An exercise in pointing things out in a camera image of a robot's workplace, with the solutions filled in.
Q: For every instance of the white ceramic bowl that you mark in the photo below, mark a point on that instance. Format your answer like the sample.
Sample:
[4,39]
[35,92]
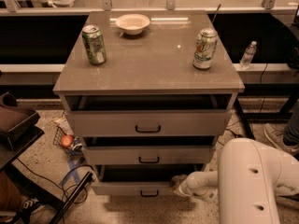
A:
[133,24]

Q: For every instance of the white 7up can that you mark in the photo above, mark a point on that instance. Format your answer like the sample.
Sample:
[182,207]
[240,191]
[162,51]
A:
[205,47]

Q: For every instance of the black patterned shoe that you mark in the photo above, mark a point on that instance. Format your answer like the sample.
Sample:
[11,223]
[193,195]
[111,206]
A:
[30,206]

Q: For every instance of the grey top drawer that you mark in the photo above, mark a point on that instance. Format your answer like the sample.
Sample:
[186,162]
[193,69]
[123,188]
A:
[145,115]

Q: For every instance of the black metal stand leg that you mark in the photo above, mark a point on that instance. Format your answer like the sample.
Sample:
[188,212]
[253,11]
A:
[88,178]

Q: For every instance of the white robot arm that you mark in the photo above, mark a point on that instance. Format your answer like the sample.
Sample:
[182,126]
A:
[249,177]

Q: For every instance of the grey bottom drawer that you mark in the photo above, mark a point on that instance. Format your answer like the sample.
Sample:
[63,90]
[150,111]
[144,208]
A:
[148,180]

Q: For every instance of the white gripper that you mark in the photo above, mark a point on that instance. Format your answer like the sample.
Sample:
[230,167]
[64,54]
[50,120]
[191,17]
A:
[189,186]

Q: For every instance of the green soda can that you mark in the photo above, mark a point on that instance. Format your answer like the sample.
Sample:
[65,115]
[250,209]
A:
[94,44]

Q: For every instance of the dark brown tray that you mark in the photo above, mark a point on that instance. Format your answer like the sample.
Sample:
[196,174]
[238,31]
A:
[14,120]

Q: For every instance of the grey drawer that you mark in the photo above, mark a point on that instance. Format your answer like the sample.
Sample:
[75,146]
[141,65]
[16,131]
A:
[148,150]
[145,115]
[148,180]

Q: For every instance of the red apple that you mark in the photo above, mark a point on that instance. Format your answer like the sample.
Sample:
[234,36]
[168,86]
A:
[66,141]

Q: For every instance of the grey drawer cabinet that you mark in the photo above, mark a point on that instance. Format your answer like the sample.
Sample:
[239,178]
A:
[157,62]

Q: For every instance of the wire basket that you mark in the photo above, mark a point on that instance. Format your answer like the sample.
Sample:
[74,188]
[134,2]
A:
[76,147]

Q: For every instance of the grey sneaker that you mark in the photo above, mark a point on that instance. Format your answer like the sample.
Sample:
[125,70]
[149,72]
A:
[275,137]

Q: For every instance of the grey middle drawer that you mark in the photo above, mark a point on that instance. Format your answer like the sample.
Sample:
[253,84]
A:
[148,150]

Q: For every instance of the clear plastic water bottle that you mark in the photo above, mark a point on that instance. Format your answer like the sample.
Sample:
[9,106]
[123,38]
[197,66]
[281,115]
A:
[248,55]

